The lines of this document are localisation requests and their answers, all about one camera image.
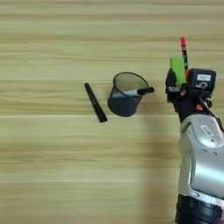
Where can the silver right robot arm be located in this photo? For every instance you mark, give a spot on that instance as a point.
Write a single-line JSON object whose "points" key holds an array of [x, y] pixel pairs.
{"points": [[201, 163]]}

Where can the black marker pen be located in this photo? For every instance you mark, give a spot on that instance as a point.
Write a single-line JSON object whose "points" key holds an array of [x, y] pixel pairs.
{"points": [[95, 102]]}

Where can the white marker black cap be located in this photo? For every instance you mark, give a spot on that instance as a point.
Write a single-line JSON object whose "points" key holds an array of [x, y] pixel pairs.
{"points": [[137, 92]]}

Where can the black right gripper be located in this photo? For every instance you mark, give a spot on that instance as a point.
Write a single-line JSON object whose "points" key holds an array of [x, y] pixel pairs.
{"points": [[186, 106]]}

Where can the black mesh pen cup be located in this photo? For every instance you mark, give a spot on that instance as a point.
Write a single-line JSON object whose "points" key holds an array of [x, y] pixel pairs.
{"points": [[126, 99]]}

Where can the red and black pen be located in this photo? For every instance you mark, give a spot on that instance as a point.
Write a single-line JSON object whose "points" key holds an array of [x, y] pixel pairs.
{"points": [[184, 55]]}

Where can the small black box white label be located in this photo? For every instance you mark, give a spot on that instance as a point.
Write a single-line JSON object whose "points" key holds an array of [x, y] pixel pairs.
{"points": [[201, 81]]}

